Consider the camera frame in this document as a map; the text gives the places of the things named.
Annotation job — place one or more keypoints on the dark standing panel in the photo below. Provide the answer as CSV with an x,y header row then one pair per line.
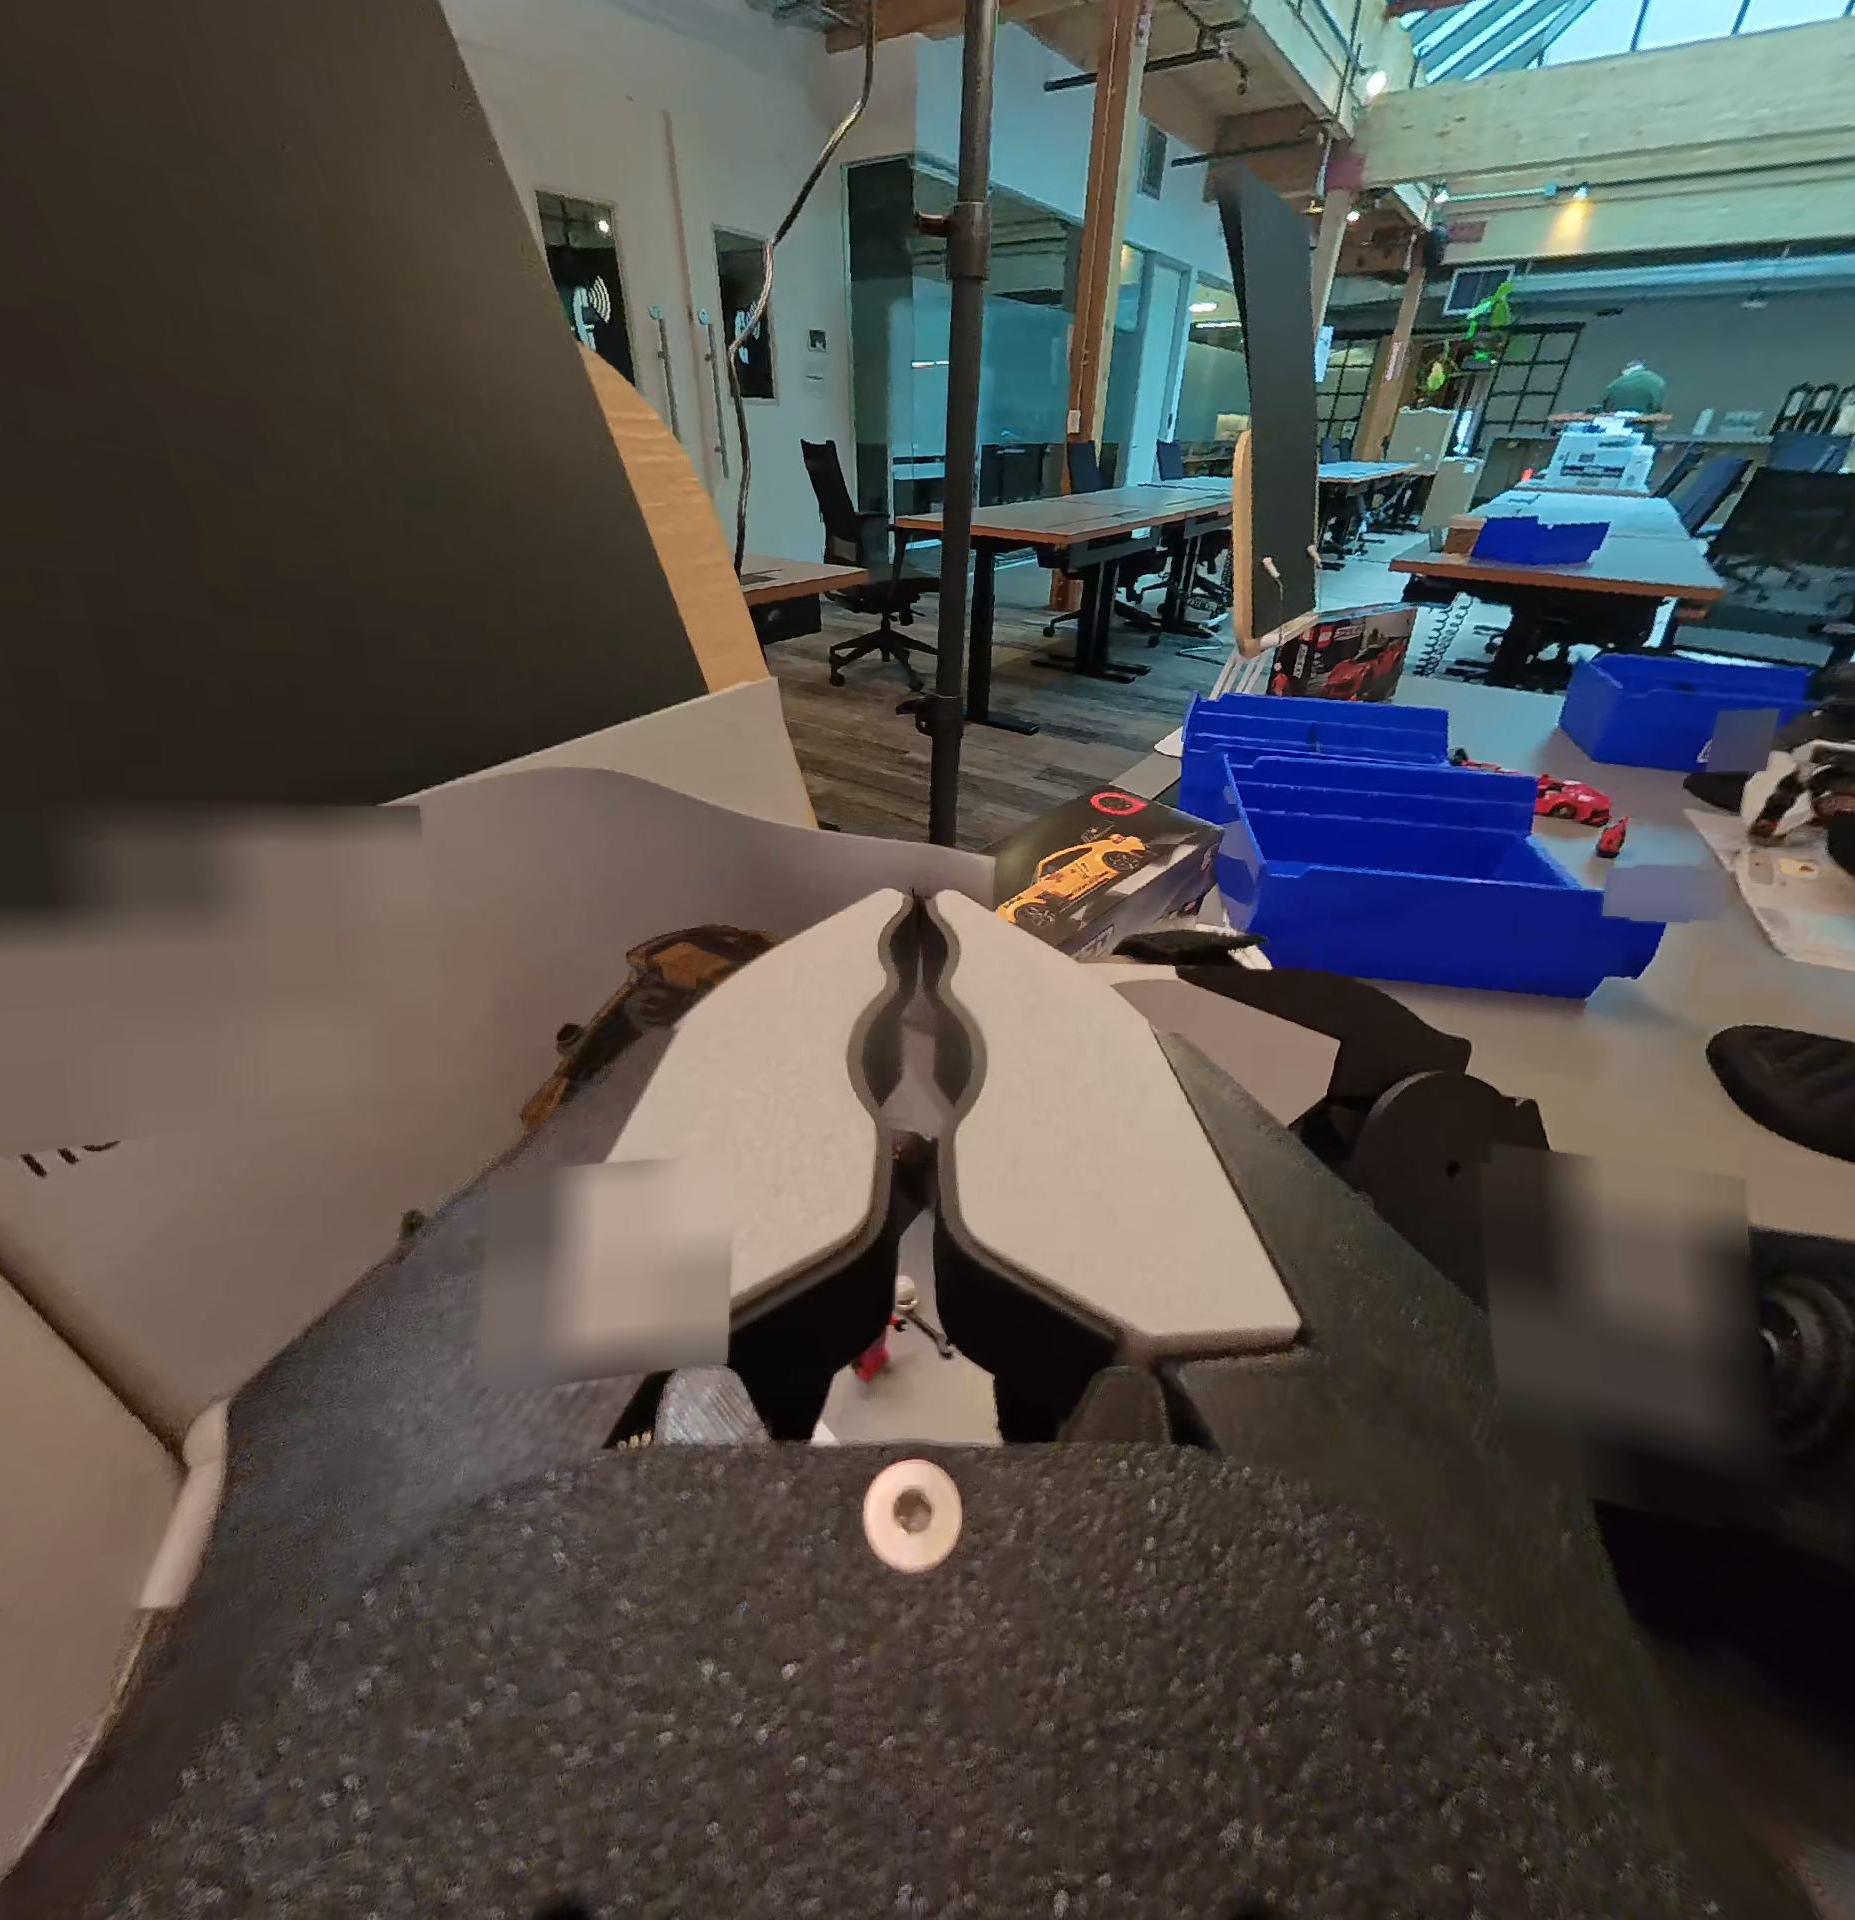
x,y
1278,392

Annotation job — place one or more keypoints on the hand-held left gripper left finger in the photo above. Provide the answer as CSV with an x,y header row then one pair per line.
x,y
777,1051

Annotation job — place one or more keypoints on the large blue storage bin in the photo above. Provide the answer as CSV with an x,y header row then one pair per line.
x,y
1438,903

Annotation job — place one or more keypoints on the lego instruction booklet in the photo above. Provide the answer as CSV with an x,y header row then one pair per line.
x,y
267,990

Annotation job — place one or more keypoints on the wooden office desk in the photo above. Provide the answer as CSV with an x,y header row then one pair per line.
x,y
1063,518

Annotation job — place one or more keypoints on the wooden support post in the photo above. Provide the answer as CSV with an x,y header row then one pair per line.
x,y
1108,211

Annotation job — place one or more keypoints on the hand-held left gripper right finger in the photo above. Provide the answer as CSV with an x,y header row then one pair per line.
x,y
1122,1172

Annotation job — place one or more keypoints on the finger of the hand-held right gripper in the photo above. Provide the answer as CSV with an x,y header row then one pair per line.
x,y
1229,1051

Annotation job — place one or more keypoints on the black lego set box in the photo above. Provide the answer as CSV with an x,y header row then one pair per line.
x,y
1102,871

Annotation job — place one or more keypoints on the black metal pole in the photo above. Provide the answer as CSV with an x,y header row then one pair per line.
x,y
958,420

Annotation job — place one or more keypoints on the small distant blue bin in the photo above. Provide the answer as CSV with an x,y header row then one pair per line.
x,y
1540,544

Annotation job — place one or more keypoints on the black office chair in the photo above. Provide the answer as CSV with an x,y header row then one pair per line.
x,y
861,542

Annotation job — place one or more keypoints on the small red object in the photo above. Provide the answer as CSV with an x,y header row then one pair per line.
x,y
1573,802

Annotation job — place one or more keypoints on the long wooden table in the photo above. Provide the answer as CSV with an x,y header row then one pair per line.
x,y
1649,570

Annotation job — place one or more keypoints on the black panel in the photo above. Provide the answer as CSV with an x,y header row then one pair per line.
x,y
239,360

